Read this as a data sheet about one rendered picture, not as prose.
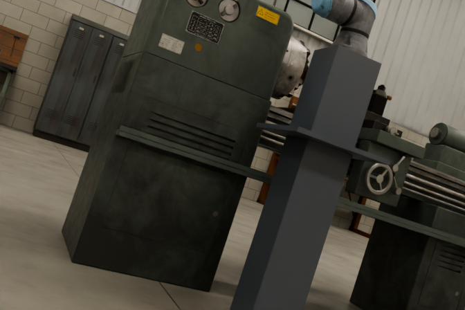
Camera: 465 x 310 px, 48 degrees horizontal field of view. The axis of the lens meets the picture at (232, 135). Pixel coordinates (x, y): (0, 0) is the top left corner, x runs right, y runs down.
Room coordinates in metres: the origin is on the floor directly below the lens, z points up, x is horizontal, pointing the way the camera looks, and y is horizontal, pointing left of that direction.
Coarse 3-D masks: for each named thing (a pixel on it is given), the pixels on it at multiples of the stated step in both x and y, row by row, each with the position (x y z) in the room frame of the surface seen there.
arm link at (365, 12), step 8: (360, 0) 2.02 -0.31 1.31; (368, 0) 2.01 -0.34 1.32; (360, 8) 2.00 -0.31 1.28; (368, 8) 2.01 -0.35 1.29; (376, 8) 2.04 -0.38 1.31; (352, 16) 2.00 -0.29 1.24; (360, 16) 2.01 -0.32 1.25; (368, 16) 2.02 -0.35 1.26; (344, 24) 2.03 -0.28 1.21; (352, 24) 2.02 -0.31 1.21; (360, 24) 2.01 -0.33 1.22; (368, 24) 2.02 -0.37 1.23; (368, 32) 2.03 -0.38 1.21
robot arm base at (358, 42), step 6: (342, 30) 2.05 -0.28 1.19; (348, 30) 2.02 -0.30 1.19; (354, 30) 2.02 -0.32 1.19; (360, 30) 2.01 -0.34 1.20; (342, 36) 2.03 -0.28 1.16; (348, 36) 2.02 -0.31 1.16; (354, 36) 2.01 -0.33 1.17; (360, 36) 2.02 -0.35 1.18; (366, 36) 2.03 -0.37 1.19; (336, 42) 2.03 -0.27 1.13; (342, 42) 2.02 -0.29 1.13; (348, 42) 2.01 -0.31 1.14; (354, 42) 2.00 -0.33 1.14; (360, 42) 2.01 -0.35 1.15; (366, 42) 2.04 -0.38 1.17; (348, 48) 2.00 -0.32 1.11; (354, 48) 2.00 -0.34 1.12; (360, 48) 2.00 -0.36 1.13; (366, 48) 2.05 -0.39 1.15; (366, 54) 2.03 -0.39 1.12
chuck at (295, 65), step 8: (296, 40) 2.47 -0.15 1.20; (296, 48) 2.43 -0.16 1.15; (304, 48) 2.46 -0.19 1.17; (296, 56) 2.42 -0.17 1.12; (304, 56) 2.44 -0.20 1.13; (288, 64) 2.41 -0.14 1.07; (296, 64) 2.42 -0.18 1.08; (304, 64) 2.44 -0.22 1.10; (288, 72) 2.42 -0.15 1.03; (296, 72) 2.43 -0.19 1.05; (280, 80) 2.43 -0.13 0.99; (288, 80) 2.44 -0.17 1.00; (296, 80) 2.45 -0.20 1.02; (280, 88) 2.47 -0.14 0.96; (288, 88) 2.47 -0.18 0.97; (272, 96) 2.55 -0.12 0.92
